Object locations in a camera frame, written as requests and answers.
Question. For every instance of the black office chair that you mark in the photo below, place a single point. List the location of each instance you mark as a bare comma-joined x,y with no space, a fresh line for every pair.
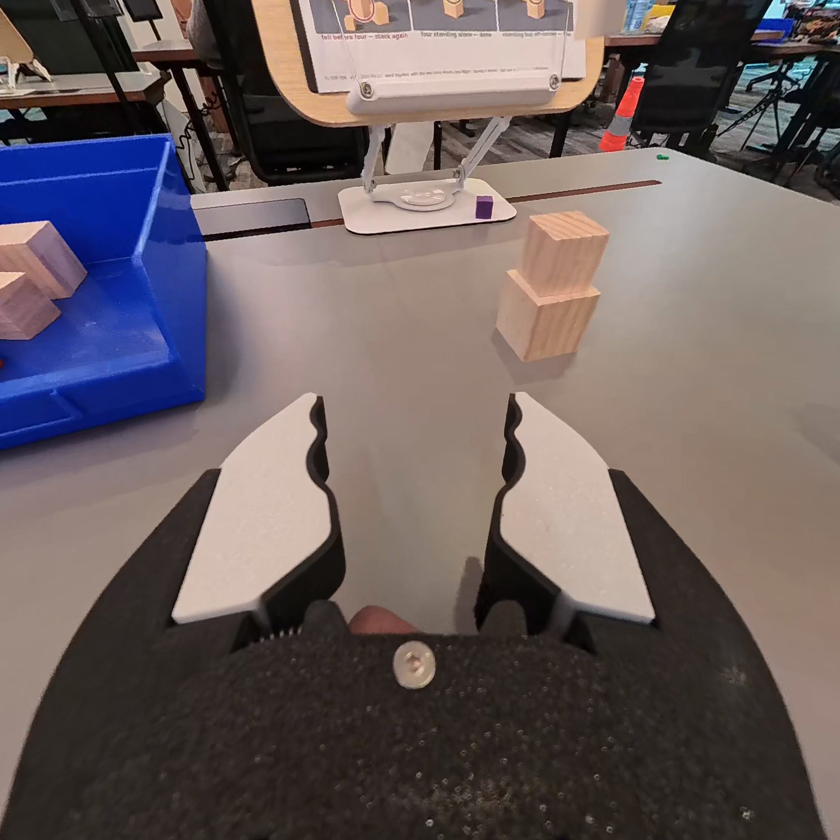
696,72
289,138

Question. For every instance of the pale board on stand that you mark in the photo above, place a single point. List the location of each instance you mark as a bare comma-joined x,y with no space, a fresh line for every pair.
16,53

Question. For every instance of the wooden display board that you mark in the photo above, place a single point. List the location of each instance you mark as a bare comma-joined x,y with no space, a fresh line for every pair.
276,79

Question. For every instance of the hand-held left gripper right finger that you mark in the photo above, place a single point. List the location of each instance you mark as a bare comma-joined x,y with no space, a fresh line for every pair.
575,525

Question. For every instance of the medium wooden cube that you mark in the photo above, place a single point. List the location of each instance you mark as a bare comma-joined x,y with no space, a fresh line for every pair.
24,309
567,252

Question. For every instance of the white instruction sheet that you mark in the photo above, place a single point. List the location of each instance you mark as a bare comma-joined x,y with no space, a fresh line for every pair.
433,40

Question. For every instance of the brown wooden desk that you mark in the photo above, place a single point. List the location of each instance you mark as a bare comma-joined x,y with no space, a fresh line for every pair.
79,89

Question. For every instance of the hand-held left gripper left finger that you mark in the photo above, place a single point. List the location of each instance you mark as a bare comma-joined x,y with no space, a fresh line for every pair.
256,525

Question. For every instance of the blue plastic bin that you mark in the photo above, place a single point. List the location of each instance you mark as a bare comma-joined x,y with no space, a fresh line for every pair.
158,328

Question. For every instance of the purple wooden cube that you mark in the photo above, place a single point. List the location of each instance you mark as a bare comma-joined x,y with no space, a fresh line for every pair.
484,208

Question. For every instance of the orange striped traffic cone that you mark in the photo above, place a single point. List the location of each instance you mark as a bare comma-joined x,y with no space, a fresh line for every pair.
622,121

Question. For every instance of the large wooden cube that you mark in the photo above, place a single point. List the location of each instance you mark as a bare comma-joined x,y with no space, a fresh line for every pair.
545,322
40,256

